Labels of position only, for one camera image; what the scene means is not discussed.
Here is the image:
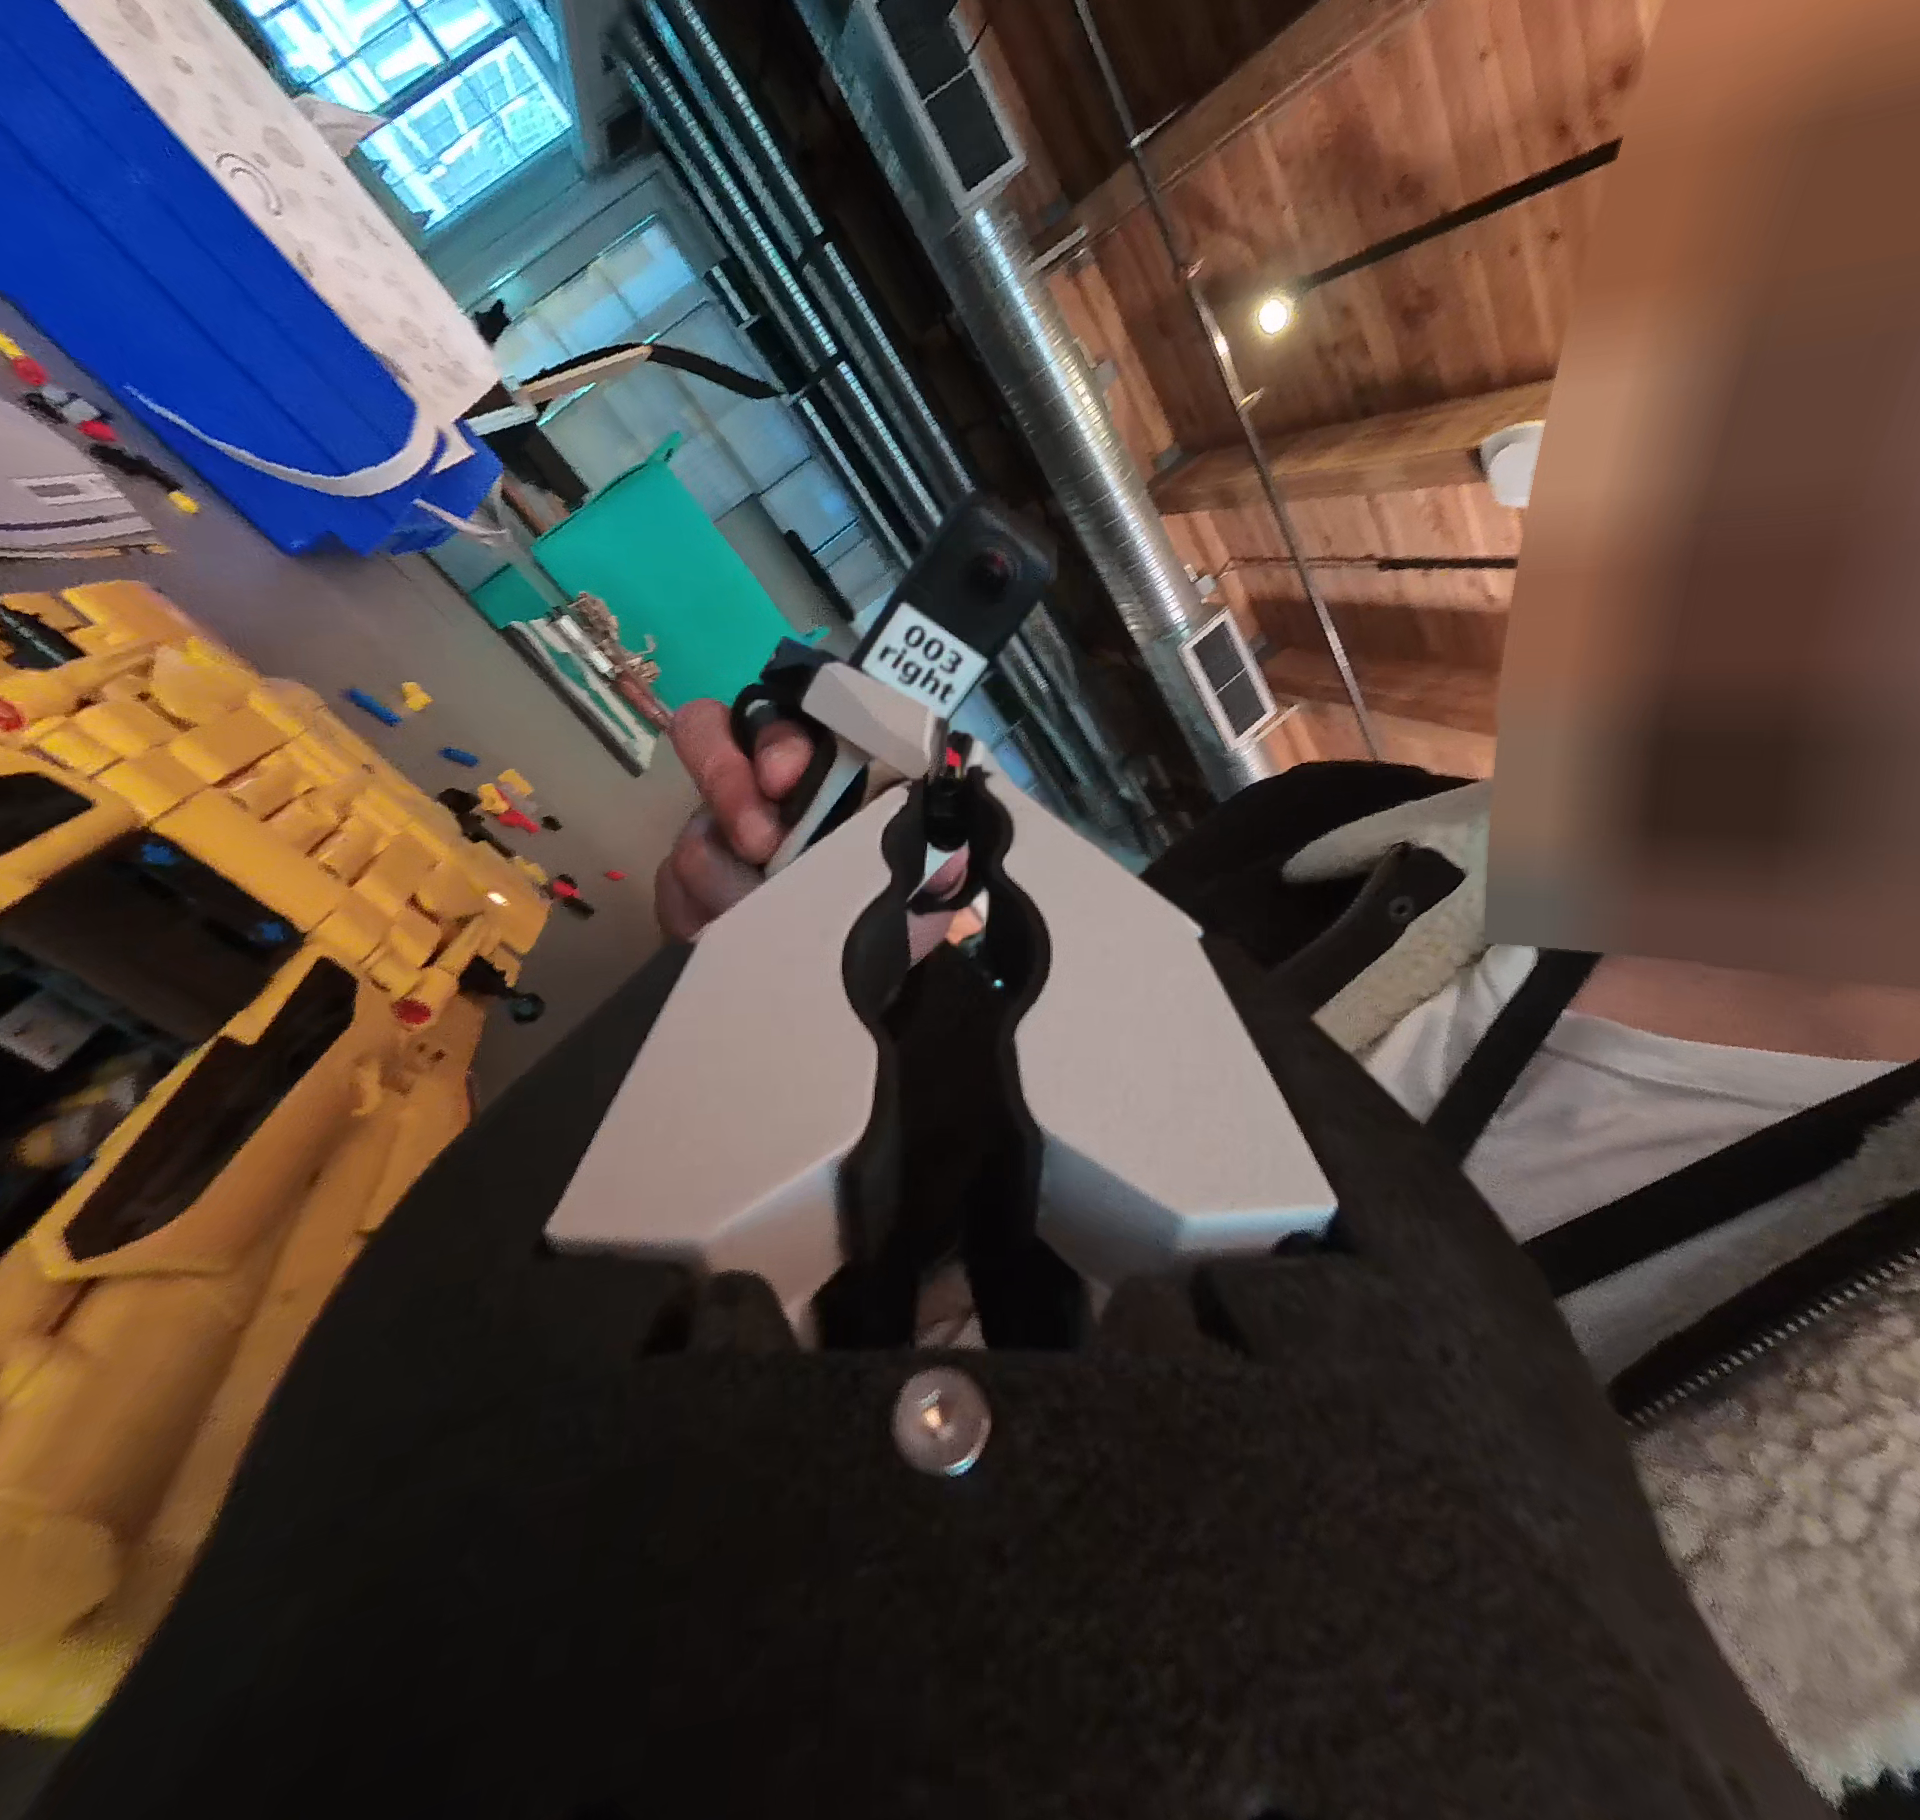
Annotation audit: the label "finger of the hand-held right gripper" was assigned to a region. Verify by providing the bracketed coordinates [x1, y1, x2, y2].
[816, 659, 938, 786]

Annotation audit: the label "silver ceiling pipes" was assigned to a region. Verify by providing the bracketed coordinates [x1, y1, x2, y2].
[612, 0, 1169, 863]

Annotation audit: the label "black strap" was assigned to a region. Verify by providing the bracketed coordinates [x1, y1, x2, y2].
[645, 339, 786, 392]

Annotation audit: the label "grid window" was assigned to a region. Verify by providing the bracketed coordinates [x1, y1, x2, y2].
[215, 0, 577, 232]

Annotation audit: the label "black fleece-lined jacket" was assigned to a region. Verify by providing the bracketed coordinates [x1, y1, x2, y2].
[1145, 759, 1920, 1800]

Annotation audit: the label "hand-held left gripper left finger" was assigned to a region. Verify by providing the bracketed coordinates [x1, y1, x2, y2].
[545, 786, 934, 1331]

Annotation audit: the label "grey desk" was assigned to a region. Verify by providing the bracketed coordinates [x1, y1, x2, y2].
[0, 312, 707, 1099]

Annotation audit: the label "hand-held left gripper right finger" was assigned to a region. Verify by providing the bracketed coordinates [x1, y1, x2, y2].
[974, 773, 1345, 1272]

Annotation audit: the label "wooden model kit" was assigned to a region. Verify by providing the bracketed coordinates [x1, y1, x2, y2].
[562, 592, 679, 730]

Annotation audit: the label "silver spiral duct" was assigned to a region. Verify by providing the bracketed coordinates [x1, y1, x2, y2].
[753, 0, 1279, 794]

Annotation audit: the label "open instruction booklet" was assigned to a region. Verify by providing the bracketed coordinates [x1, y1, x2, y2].
[0, 403, 168, 564]

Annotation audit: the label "white patterned paper bag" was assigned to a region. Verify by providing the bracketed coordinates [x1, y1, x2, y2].
[0, 0, 508, 499]

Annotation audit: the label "white shirt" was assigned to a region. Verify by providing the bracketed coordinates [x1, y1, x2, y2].
[1369, 939, 1920, 1376]

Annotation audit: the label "blue plastic bin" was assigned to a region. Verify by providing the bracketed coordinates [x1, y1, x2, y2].
[0, 0, 508, 556]

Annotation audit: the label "black chest harness straps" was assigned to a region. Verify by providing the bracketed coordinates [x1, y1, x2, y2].
[1424, 950, 1920, 1297]

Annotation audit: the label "person's right hand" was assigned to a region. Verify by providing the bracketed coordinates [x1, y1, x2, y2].
[656, 699, 845, 939]

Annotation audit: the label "yellow brick car model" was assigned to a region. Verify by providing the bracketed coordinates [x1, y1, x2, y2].
[0, 586, 545, 1744]

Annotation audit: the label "green panel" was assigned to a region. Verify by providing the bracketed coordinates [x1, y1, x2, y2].
[469, 434, 786, 773]

